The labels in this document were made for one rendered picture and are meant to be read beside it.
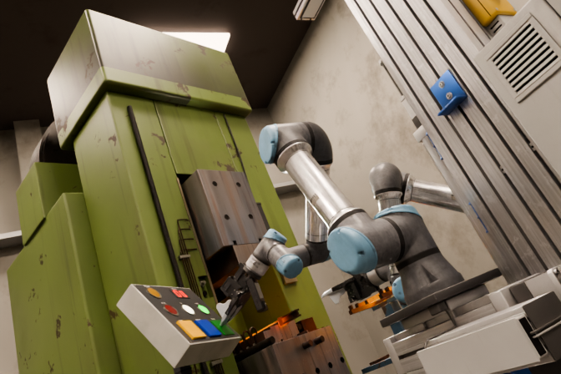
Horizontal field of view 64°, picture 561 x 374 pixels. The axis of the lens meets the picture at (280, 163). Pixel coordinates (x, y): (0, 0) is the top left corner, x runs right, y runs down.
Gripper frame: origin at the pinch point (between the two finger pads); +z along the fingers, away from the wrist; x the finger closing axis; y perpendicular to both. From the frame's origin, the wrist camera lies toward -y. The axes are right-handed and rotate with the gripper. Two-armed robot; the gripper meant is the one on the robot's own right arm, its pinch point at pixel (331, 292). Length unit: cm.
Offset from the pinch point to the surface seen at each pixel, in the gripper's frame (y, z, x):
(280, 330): 3.5, 30.7, -3.0
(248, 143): -108, 45, 41
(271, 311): -10, 57, 22
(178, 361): 7, 6, -70
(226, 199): -60, 31, -6
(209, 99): -132, 39, 17
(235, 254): -32.3, 31.1, -12.6
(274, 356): 12.9, 25.7, -16.0
